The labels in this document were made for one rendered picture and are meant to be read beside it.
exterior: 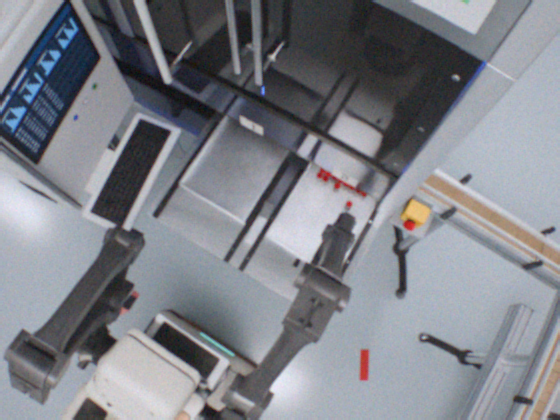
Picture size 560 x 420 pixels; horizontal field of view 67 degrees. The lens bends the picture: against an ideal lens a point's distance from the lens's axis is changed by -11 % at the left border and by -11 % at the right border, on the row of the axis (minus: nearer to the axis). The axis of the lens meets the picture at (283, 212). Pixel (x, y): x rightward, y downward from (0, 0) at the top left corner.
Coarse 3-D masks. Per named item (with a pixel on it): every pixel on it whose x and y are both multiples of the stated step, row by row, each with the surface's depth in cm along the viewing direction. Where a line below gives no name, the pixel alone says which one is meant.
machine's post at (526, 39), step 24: (552, 0) 52; (528, 24) 58; (552, 24) 56; (504, 48) 65; (528, 48) 62; (480, 72) 74; (504, 72) 70; (480, 96) 79; (456, 120) 89; (480, 120) 85; (432, 144) 102; (456, 144) 97; (408, 168) 119; (432, 168) 112; (408, 192) 131; (384, 216) 158
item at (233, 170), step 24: (216, 144) 164; (240, 144) 164; (264, 144) 164; (192, 168) 161; (216, 168) 162; (240, 168) 162; (264, 168) 162; (192, 192) 159; (216, 192) 159; (240, 192) 160; (264, 192) 158; (240, 216) 158
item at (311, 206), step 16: (304, 176) 161; (304, 192) 160; (320, 192) 160; (288, 208) 159; (304, 208) 159; (320, 208) 159; (336, 208) 159; (352, 208) 159; (368, 208) 159; (272, 224) 154; (288, 224) 157; (304, 224) 157; (320, 224) 158; (288, 240) 156; (304, 240) 156; (320, 240) 156; (304, 256) 152
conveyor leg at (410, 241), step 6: (432, 222) 180; (438, 222) 175; (444, 222) 173; (432, 228) 183; (438, 228) 181; (426, 234) 193; (408, 240) 213; (414, 240) 207; (420, 240) 206; (402, 246) 224; (408, 246) 219
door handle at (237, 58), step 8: (232, 0) 84; (232, 8) 86; (232, 16) 88; (232, 24) 91; (232, 32) 94; (232, 40) 97; (232, 48) 100; (248, 48) 108; (232, 56) 103; (240, 56) 103; (240, 64) 106; (240, 72) 109
